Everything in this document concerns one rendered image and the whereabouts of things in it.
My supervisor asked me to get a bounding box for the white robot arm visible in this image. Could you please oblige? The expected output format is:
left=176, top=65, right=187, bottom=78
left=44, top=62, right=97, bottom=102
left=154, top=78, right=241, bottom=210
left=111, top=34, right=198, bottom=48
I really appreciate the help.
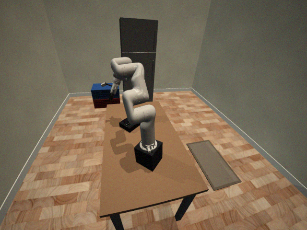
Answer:
left=111, top=57, right=157, bottom=153

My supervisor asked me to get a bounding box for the black lighting desk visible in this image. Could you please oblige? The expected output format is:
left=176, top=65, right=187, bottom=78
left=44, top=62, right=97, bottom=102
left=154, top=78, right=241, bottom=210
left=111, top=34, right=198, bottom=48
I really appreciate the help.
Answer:
left=119, top=118, right=140, bottom=132

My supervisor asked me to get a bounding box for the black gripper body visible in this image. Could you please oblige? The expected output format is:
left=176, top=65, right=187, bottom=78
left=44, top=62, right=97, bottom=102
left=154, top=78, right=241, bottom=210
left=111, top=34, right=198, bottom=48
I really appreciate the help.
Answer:
left=110, top=83, right=119, bottom=95

